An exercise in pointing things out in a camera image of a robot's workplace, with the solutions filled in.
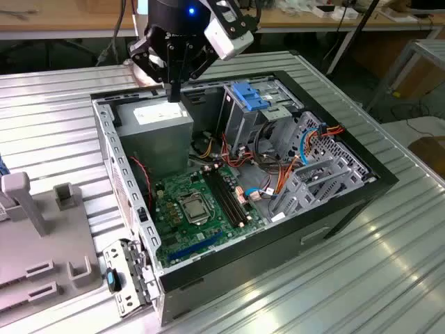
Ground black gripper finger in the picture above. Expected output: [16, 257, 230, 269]
[129, 34, 176, 103]
[175, 40, 218, 103]

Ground red orange yellow power wire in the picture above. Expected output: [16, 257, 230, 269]
[273, 124, 346, 198]

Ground metal disk bay cage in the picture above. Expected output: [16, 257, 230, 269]
[269, 111, 378, 223]

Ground blue plastic cage latch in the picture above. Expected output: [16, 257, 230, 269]
[233, 81, 274, 112]

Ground grey metal drive cage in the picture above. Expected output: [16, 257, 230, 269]
[222, 78, 303, 154]

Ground grey power supply unit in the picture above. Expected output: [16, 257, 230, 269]
[114, 96, 195, 182]

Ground wooden desk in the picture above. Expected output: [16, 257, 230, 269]
[0, 0, 445, 41]

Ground black RAM slot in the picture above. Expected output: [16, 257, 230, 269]
[213, 166, 252, 223]
[203, 168, 241, 228]

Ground small white boxes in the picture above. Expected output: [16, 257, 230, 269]
[311, 3, 359, 21]

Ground CPU socket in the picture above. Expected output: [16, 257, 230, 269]
[176, 192, 213, 226]

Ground silver CPU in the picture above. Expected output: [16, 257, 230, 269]
[183, 200, 206, 219]

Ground black tripod leg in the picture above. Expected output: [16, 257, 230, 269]
[323, 0, 382, 76]

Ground green motherboard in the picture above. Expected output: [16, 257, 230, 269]
[152, 163, 268, 269]

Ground blue expansion slot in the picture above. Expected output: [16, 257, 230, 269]
[168, 231, 223, 265]

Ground black open PC case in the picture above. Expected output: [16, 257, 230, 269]
[89, 69, 399, 326]

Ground grey plastic parts rack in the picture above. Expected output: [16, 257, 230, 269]
[0, 170, 105, 310]

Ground cardboard box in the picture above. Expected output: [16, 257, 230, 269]
[394, 57, 445, 102]

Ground small black blue clip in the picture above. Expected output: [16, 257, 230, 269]
[105, 267, 122, 292]

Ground brown box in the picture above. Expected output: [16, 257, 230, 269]
[407, 136, 445, 175]

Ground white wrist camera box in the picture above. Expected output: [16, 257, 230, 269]
[203, 0, 260, 62]

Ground grey arm cable bundle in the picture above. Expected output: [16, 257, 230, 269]
[96, 0, 140, 67]

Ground mixed colour wire bundle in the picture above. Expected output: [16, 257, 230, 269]
[189, 132, 279, 175]

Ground red black twisted wire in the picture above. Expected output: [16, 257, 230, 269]
[127, 155, 154, 213]

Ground blue flat data wire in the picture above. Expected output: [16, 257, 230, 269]
[300, 128, 319, 166]

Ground pale blue data wire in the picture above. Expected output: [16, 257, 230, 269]
[245, 186, 265, 201]

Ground aluminium frame stand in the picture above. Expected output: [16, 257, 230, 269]
[366, 38, 445, 116]

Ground metal expansion slot bracket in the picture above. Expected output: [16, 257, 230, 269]
[102, 238, 163, 319]

